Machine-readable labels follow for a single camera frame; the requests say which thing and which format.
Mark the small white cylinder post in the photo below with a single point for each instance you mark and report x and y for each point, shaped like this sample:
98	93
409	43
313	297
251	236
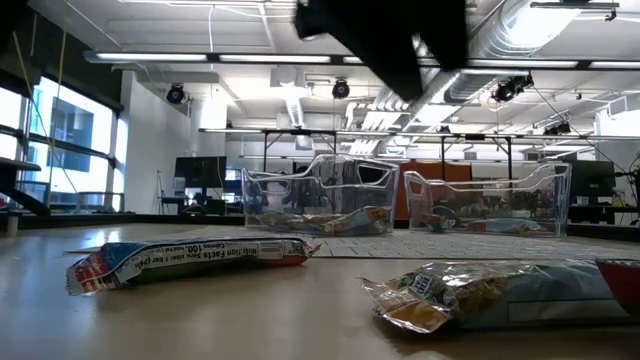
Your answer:
12	225

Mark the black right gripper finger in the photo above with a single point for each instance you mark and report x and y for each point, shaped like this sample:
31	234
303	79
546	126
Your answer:
445	30
400	70

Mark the linear ceiling light bar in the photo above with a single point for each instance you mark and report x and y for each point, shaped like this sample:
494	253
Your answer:
150	56

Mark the orange green granola bar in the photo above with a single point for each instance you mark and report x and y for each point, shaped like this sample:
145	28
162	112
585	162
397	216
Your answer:
434	221

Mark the silver ribbed air duct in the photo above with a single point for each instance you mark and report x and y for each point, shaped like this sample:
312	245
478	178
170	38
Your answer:
490	45

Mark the black computer monitor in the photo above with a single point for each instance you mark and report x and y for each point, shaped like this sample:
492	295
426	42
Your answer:
595	177
200	172

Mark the grey side desk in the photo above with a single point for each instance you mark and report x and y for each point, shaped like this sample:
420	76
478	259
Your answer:
15	165

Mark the clear plastic bin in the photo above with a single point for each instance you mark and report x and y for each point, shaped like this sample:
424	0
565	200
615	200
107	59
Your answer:
320	195
500	205

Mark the orange partition panel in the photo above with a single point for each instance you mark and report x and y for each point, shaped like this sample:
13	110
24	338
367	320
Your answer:
435	172

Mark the black background station frame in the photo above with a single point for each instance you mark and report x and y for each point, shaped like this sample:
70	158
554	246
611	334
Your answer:
300	132

